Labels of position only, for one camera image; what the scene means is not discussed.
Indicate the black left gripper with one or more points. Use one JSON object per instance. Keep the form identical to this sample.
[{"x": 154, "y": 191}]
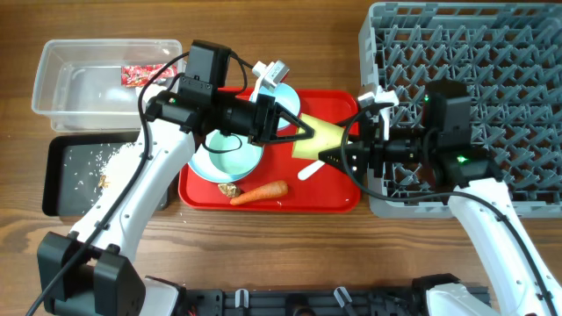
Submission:
[{"x": 265, "y": 136}]

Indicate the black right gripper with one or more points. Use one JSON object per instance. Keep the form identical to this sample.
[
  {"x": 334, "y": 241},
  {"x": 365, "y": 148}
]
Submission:
[{"x": 373, "y": 140}]

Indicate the yellow cup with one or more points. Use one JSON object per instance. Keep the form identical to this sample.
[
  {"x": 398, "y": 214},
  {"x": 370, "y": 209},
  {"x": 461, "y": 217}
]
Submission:
[{"x": 325, "y": 136}]

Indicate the light blue bowl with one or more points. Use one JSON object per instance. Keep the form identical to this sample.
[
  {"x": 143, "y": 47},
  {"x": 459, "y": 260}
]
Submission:
[{"x": 284, "y": 95}]

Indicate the green bowl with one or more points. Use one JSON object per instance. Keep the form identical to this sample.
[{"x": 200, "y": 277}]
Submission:
[{"x": 232, "y": 154}]

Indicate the red snack wrapper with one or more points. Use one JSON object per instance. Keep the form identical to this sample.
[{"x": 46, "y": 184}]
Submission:
[{"x": 138, "y": 76}]

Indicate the white tissue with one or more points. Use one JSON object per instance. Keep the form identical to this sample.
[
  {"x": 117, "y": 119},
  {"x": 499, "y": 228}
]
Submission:
[{"x": 151, "y": 91}]

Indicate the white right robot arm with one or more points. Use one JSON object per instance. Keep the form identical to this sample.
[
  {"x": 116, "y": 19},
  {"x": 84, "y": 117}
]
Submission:
[{"x": 470, "y": 180}]

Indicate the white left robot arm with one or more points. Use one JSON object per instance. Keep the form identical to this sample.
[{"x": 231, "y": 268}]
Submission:
[{"x": 90, "y": 271}]

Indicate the grey dishwasher rack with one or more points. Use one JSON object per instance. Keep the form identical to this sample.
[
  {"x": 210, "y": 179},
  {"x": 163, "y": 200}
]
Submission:
[{"x": 508, "y": 56}]

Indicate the clear plastic waste bin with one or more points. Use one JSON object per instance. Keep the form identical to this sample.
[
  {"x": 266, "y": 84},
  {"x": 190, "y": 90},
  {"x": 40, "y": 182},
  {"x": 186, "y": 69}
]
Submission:
[{"x": 78, "y": 82}]

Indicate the black waste tray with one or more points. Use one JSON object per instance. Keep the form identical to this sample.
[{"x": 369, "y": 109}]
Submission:
[{"x": 59, "y": 200}]

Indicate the white plastic spoon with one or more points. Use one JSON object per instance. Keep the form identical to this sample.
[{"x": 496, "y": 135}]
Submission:
[{"x": 309, "y": 170}]

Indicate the red serving tray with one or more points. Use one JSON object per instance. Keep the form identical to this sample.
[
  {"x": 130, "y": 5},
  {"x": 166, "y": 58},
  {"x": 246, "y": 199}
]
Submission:
[{"x": 327, "y": 190}]

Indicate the orange carrot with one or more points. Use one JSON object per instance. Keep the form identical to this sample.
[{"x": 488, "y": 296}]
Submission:
[{"x": 275, "y": 189}]

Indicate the brown food scrap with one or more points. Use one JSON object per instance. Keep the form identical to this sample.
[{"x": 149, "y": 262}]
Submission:
[{"x": 230, "y": 190}]

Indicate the light blue plate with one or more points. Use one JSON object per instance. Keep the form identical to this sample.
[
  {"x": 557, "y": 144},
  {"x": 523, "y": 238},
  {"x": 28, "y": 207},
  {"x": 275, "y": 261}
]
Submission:
[{"x": 200, "y": 163}]

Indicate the rice and food scraps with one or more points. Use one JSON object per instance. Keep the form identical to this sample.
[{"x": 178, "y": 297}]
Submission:
[{"x": 110, "y": 162}]

